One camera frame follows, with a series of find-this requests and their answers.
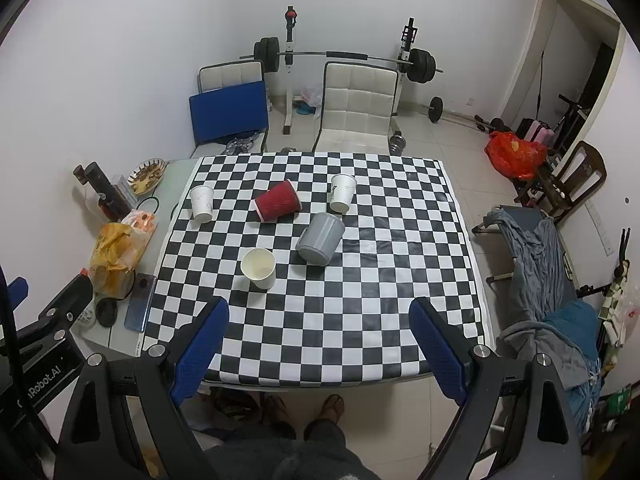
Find person's legs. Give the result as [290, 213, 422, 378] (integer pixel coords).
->
[197, 417, 386, 480]

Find wide cream paper cup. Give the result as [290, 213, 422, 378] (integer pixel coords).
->
[240, 247, 277, 291]

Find white barbell rack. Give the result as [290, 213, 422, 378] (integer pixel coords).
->
[277, 6, 420, 137]

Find white padded chair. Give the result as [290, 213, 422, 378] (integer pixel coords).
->
[311, 60, 401, 154]
[189, 59, 271, 160]

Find blue smartphone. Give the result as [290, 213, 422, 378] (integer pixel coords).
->
[123, 272, 157, 333]

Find dark wooden chair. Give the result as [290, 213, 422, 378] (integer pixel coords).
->
[512, 140, 608, 226]

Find red plastic bag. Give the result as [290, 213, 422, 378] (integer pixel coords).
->
[484, 130, 549, 182]

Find grey cloth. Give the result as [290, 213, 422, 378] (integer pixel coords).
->
[482, 207, 601, 391]

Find teal blue towel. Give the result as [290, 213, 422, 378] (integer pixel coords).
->
[542, 300, 601, 438]

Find black round cap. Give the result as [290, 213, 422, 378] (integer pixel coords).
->
[95, 297, 119, 328]

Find white paper cup dark print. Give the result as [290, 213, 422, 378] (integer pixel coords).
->
[327, 173, 358, 214]

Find long bar with small plate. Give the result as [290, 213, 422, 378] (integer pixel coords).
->
[419, 96, 512, 133]

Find folding cot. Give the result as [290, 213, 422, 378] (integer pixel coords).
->
[472, 204, 608, 441]

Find white remote control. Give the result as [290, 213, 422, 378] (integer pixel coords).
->
[71, 300, 98, 328]

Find pink bag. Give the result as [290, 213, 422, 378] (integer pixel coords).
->
[531, 121, 557, 147]

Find bowl of food scraps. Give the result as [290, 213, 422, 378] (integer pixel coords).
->
[125, 157, 168, 197]

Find black bottle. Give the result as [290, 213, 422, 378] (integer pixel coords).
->
[73, 161, 133, 222]

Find grey ribbed cup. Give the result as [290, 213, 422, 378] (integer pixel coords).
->
[295, 211, 347, 266]

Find red ribbed paper cup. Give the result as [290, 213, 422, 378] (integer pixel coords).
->
[254, 179, 303, 223]

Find black white checkered tablecloth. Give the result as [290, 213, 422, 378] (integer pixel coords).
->
[144, 151, 497, 388]

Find brown sandal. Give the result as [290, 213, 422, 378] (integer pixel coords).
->
[319, 393, 347, 423]
[260, 393, 291, 428]

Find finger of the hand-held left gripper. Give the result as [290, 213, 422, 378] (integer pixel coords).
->
[0, 276, 29, 317]
[15, 274, 96, 348]

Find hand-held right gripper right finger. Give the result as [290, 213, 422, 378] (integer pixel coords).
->
[409, 296, 586, 480]

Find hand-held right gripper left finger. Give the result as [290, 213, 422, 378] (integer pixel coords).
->
[52, 296, 231, 480]

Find plain white paper cup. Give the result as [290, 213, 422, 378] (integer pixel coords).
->
[189, 185, 215, 225]

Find orange white snack packet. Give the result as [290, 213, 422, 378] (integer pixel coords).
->
[121, 209, 158, 246]

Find yellow plastic bag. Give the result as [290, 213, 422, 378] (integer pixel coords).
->
[89, 221, 143, 301]

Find blue board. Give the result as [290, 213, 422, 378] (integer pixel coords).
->
[188, 80, 269, 146]

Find barbell with black plates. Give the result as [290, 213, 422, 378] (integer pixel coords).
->
[239, 35, 444, 85]

